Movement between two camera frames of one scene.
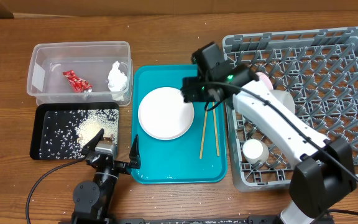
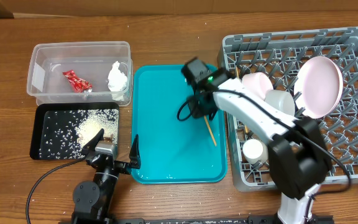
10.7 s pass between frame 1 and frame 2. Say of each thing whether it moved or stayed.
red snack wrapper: stayed
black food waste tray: stayed
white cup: stayed
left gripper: stayed
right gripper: moved
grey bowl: stayed
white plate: moved
